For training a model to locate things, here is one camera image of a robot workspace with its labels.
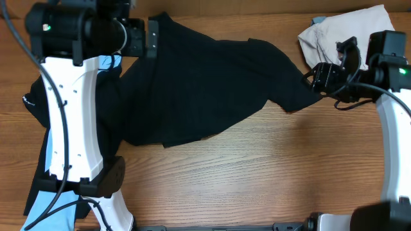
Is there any black t-shirt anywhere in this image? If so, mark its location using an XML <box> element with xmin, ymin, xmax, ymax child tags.
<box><xmin>22</xmin><ymin>55</ymin><xmax>123</xmax><ymax>218</ymax></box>
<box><xmin>121</xmin><ymin>13</ymin><xmax>320</xmax><ymax>147</ymax></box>

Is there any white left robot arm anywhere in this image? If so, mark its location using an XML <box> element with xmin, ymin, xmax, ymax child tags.
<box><xmin>25</xmin><ymin>0</ymin><xmax>158</xmax><ymax>230</ymax></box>

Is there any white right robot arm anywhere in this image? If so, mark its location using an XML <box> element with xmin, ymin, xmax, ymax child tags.
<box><xmin>302</xmin><ymin>30</ymin><xmax>410</xmax><ymax>231</ymax></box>

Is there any white folded garment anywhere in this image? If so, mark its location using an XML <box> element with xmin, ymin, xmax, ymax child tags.
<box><xmin>298</xmin><ymin>4</ymin><xmax>394</xmax><ymax>70</ymax></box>

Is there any black t-shirt under blue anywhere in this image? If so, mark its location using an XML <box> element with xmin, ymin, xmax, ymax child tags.
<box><xmin>22</xmin><ymin>55</ymin><xmax>123</xmax><ymax>218</ymax></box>

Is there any blue garment under white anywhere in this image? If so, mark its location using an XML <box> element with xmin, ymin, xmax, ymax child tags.
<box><xmin>310</xmin><ymin>16</ymin><xmax>327</xmax><ymax>26</ymax></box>

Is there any light blue t-shirt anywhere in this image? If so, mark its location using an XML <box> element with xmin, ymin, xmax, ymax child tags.
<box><xmin>22</xmin><ymin>55</ymin><xmax>134</xmax><ymax>230</ymax></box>

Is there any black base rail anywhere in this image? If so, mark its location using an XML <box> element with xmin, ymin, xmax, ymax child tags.
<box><xmin>137</xmin><ymin>223</ymin><xmax>304</xmax><ymax>231</ymax></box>

